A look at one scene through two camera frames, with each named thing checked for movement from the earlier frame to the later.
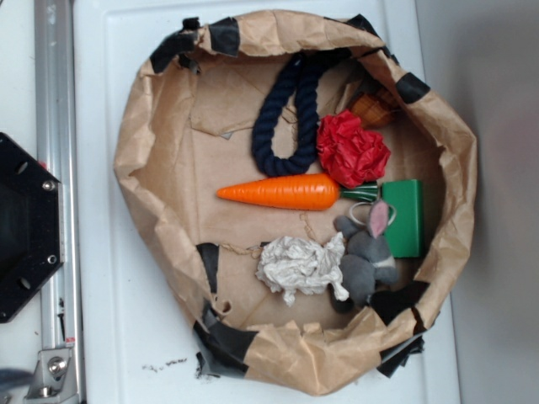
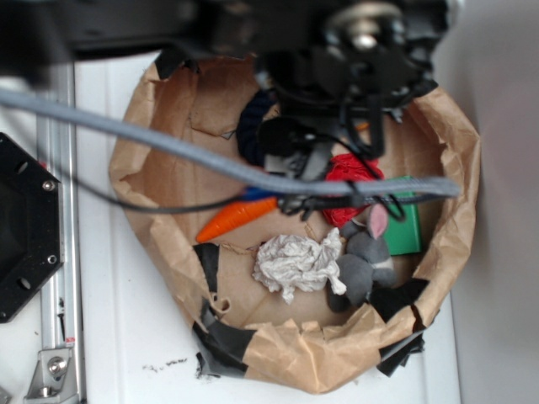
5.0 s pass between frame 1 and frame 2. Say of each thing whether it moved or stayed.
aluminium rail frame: stayed
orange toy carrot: moved
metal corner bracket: stayed
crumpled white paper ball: stayed
